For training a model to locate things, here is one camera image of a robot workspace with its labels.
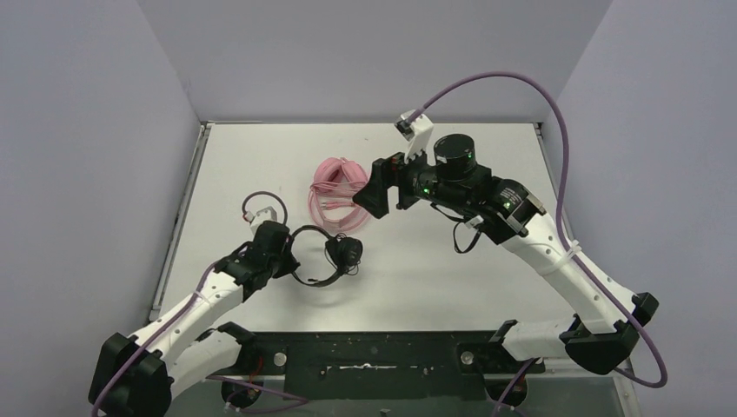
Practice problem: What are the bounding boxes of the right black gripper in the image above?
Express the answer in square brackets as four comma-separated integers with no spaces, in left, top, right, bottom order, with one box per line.
[353,138,466,220]

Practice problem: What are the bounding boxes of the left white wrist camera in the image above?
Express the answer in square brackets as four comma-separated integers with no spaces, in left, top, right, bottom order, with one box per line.
[242,206,278,235]

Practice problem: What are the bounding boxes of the pink over-ear headphones with cable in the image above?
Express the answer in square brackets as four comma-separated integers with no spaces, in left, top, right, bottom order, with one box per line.
[308,157,369,234]

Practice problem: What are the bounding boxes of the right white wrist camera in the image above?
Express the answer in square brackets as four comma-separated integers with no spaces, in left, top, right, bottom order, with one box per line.
[395,109,434,164]

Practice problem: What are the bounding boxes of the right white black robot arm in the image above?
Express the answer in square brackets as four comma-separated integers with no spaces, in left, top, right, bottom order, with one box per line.
[353,134,659,374]

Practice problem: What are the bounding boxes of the black on-ear headphones with cable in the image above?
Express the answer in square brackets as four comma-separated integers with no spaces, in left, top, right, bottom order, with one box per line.
[289,225,363,288]

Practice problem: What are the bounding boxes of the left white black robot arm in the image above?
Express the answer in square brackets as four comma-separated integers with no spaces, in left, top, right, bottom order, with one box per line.
[88,221,298,416]

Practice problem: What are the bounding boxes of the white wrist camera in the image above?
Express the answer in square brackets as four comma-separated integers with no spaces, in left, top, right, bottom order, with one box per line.
[242,206,278,235]
[395,109,434,164]

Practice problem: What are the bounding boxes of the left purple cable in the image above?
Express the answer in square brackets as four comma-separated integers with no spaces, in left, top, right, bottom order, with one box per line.
[90,190,315,417]

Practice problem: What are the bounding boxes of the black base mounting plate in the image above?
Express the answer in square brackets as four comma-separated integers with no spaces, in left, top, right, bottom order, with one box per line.
[169,322,522,400]

